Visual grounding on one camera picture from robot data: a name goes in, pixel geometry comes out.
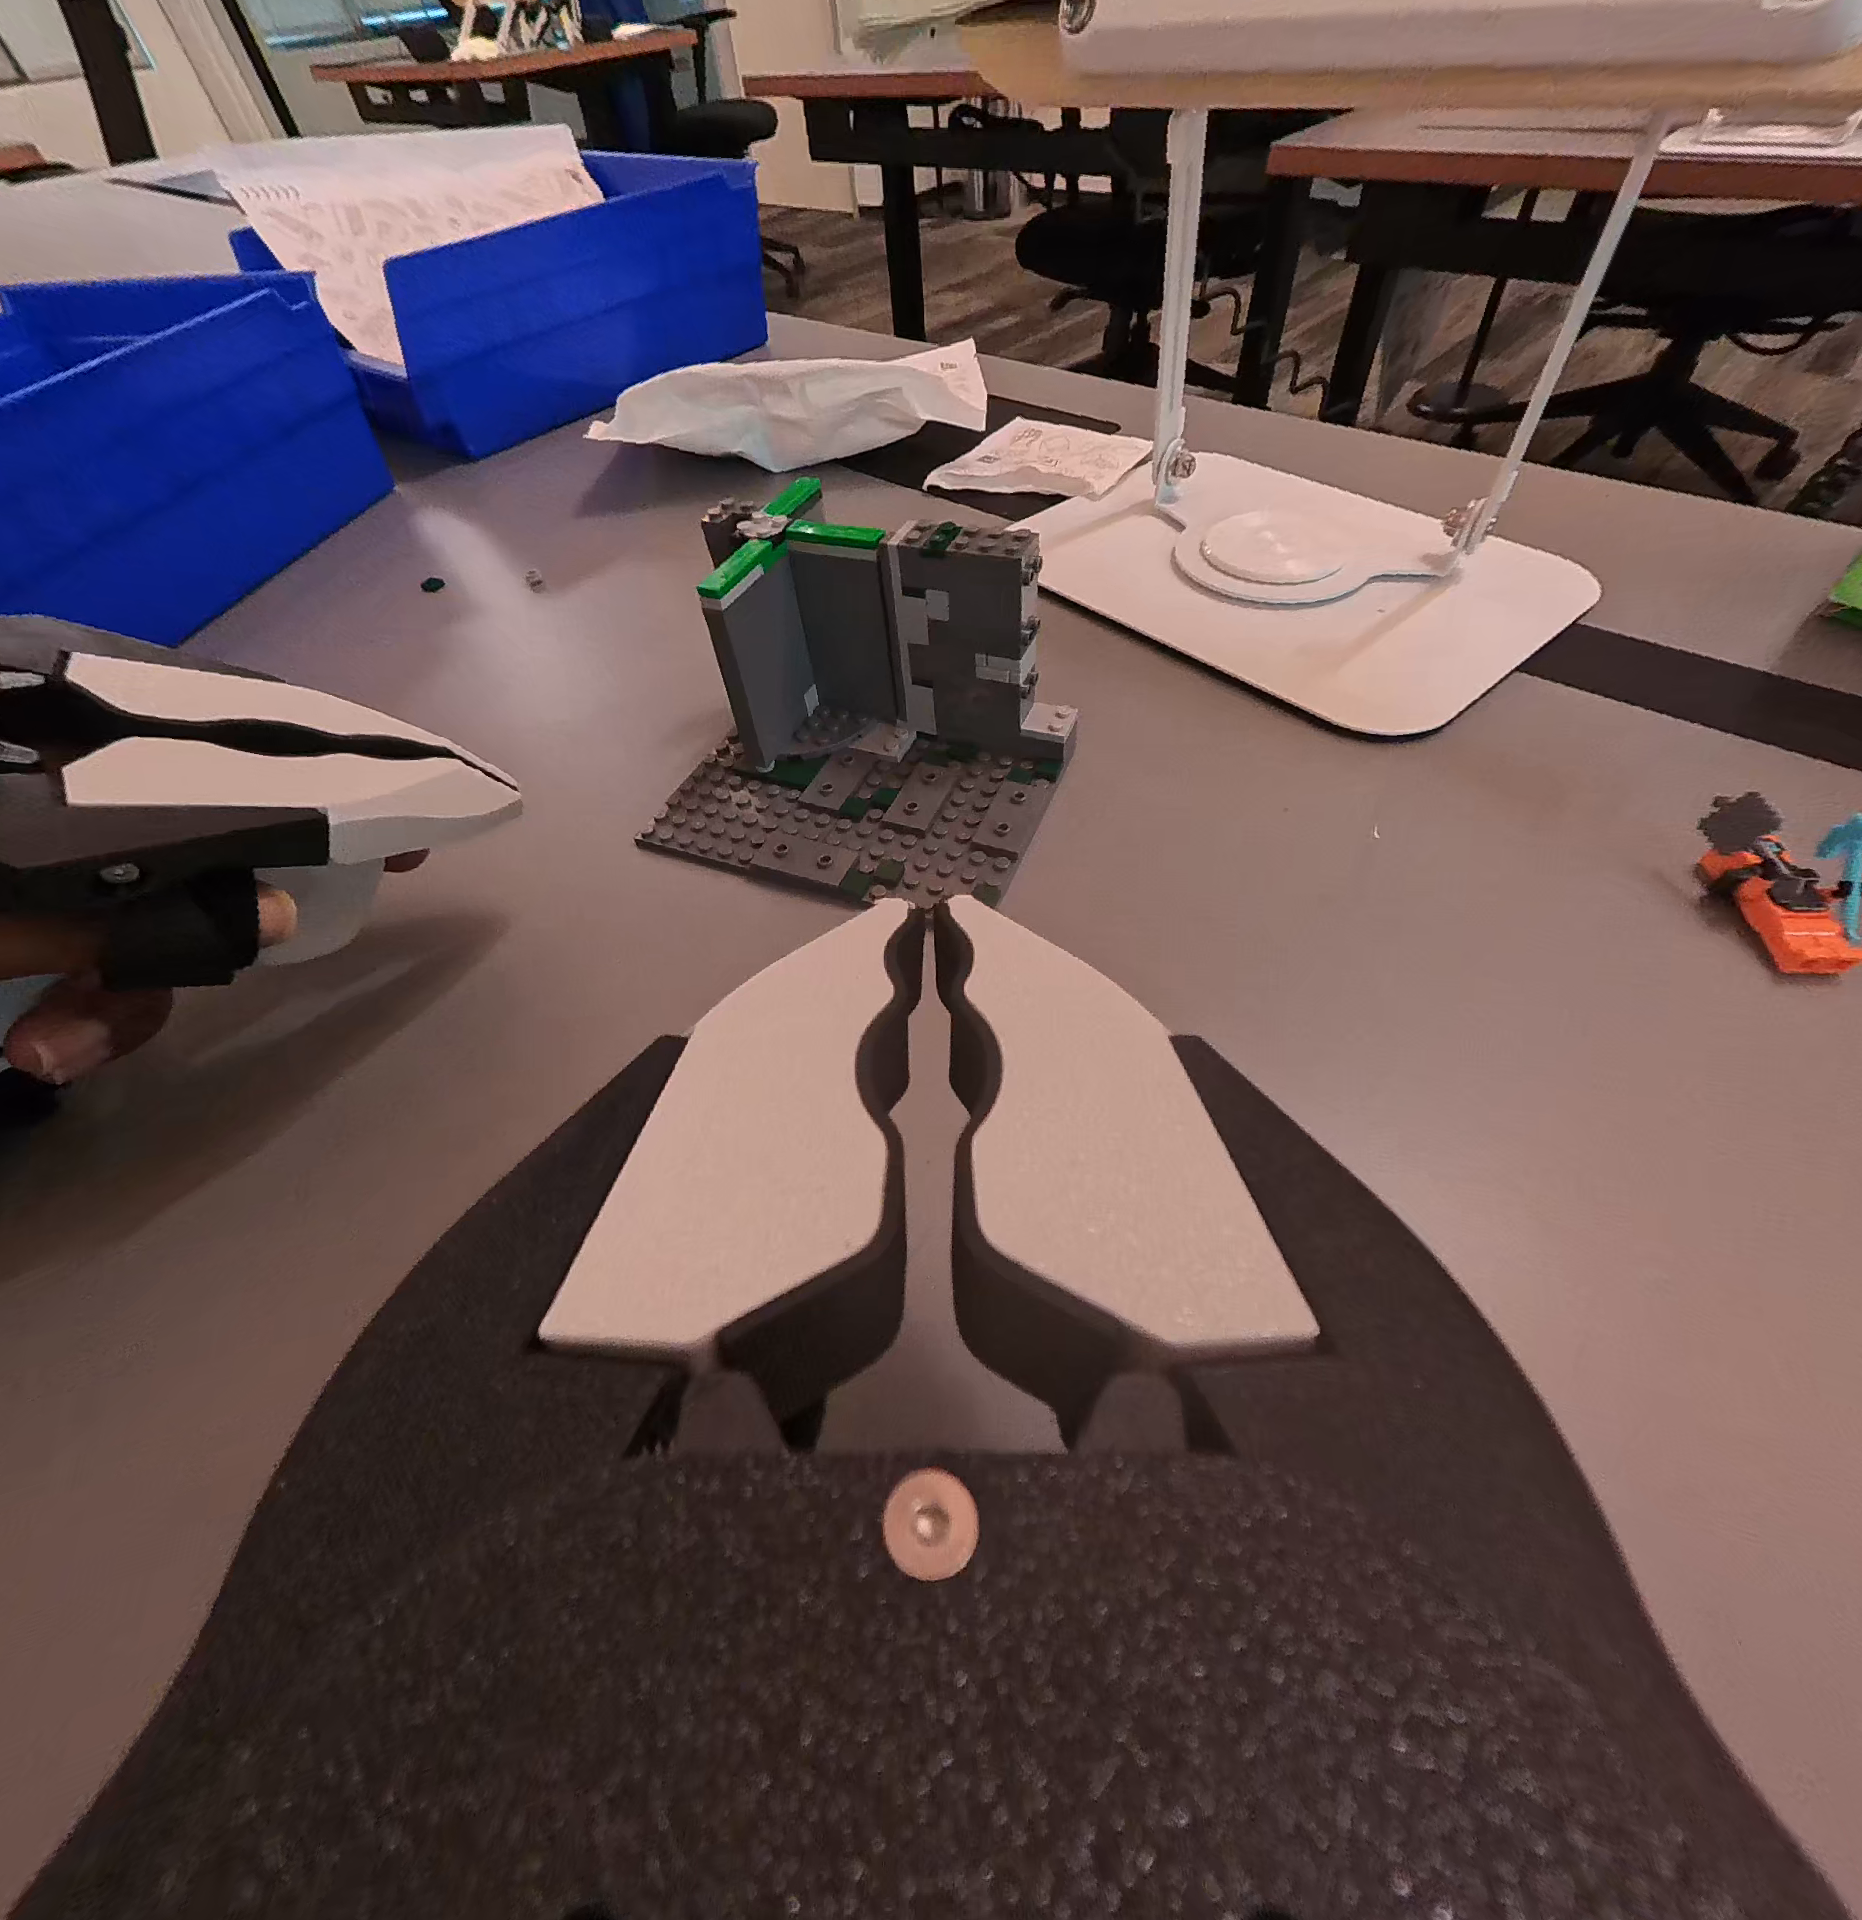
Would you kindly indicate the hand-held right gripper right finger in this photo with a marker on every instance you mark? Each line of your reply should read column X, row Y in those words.
column 1126, row 1169

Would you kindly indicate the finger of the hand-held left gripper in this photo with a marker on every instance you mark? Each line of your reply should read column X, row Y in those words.
column 271, row 788
column 212, row 698

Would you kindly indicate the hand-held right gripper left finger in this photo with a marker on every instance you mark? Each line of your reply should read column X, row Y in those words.
column 751, row 1169

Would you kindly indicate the grey green brick model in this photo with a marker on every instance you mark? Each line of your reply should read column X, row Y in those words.
column 873, row 721

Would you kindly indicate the grey desk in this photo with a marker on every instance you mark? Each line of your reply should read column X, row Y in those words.
column 1396, row 977

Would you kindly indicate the person's left hand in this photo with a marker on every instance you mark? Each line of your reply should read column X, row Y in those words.
column 61, row 1020

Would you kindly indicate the blue plastic bin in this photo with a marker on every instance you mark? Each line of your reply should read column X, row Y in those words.
column 150, row 481
column 572, row 316

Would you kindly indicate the white printed paper sheet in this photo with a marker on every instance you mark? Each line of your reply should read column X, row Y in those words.
column 407, row 224

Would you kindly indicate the white book stand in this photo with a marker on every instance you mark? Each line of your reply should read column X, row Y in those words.
column 1322, row 662

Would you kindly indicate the crumpled white paper bag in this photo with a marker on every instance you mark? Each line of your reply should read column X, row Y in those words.
column 783, row 405

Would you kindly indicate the wooden top table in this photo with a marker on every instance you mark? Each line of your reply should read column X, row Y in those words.
column 873, row 90
column 1472, row 151
column 496, row 67

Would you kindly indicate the orange brick minifigure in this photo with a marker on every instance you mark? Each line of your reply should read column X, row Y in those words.
column 1770, row 902

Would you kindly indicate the small white paper packet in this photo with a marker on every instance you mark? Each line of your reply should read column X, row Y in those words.
column 1036, row 457

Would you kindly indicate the white brick skeleton model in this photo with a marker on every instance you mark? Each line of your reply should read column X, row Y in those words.
column 511, row 29

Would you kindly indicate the black office chair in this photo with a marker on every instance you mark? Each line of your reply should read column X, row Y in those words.
column 1621, row 343
column 1097, row 240
column 721, row 135

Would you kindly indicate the clear acrylic stand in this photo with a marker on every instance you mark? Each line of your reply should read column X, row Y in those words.
column 1757, row 133

